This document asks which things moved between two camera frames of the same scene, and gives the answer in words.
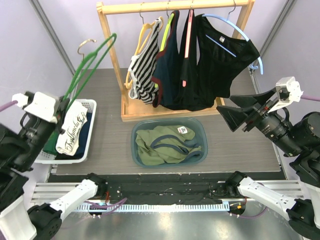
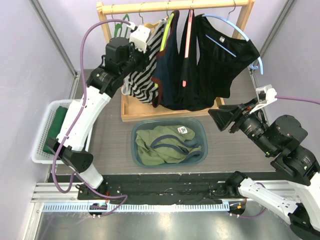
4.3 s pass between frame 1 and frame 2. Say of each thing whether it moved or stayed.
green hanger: moved
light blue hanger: stayed
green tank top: stayed
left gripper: moved
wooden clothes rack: stayed
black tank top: stayed
